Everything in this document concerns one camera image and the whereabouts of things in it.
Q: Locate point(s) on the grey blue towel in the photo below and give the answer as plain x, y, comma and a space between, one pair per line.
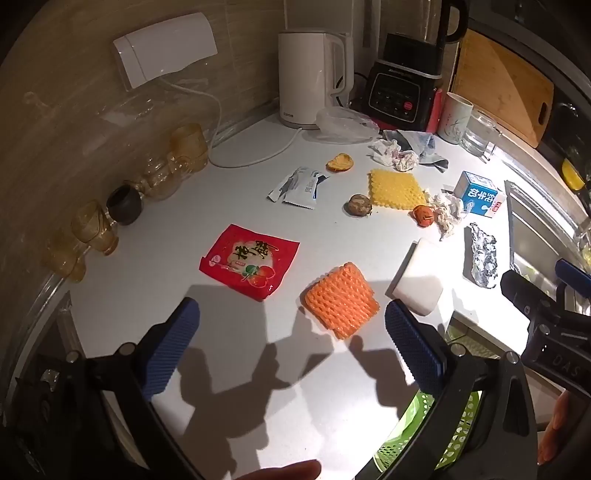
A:
422, 143

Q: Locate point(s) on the wooden cutting board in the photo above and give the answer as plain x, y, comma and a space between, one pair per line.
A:
503, 83

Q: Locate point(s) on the stained crumpled tissue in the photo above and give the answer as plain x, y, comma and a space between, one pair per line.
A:
392, 154

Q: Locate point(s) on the orange peel piece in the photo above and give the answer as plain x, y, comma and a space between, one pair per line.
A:
340, 162

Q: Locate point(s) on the yellow object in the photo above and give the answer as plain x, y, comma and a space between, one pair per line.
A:
572, 175

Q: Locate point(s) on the white blue sachet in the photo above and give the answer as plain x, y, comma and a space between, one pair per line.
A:
307, 189

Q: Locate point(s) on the white electric kettle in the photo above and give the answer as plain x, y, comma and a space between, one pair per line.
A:
309, 78

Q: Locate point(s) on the white floral cup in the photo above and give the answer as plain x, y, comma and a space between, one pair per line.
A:
455, 117

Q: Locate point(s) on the black blender base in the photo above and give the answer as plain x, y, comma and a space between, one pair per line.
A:
397, 87

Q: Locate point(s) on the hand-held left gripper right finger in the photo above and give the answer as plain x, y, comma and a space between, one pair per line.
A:
413, 346

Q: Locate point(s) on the yellow foam net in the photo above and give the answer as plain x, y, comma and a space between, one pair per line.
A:
395, 189

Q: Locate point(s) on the crumpled aluminium foil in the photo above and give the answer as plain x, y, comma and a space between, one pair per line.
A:
482, 254

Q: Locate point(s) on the red snack packet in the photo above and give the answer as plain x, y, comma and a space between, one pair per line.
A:
249, 261

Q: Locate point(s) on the steel sink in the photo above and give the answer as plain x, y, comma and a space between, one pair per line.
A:
540, 230

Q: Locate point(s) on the dark small cup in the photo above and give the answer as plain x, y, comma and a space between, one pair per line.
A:
123, 205

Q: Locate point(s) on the orange foam net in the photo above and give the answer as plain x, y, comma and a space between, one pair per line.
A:
341, 300

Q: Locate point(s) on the white crumpled tissue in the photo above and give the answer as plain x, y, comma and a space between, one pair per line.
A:
448, 210

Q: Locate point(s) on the white paper cup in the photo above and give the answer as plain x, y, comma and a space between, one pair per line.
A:
415, 281

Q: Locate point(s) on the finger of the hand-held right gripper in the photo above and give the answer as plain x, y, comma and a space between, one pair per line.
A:
524, 293
575, 274

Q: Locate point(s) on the green plastic basket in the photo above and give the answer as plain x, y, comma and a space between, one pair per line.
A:
429, 438

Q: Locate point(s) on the white wall socket cover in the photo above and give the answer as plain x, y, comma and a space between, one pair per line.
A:
161, 46

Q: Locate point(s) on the clear glass mug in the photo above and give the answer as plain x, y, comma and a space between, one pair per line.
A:
478, 134

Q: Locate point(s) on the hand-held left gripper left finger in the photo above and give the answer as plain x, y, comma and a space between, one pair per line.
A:
173, 341

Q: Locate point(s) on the clear plastic bag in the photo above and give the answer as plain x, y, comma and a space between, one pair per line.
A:
341, 122

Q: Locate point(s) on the person's right hand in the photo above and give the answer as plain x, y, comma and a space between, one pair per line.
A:
556, 429

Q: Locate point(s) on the blue white milk carton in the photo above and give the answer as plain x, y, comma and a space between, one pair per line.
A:
480, 194

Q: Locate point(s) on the person's left hand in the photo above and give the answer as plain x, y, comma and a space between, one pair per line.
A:
286, 470

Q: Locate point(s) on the amber drinking glass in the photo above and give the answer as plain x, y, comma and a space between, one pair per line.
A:
94, 228
64, 258
161, 180
189, 147

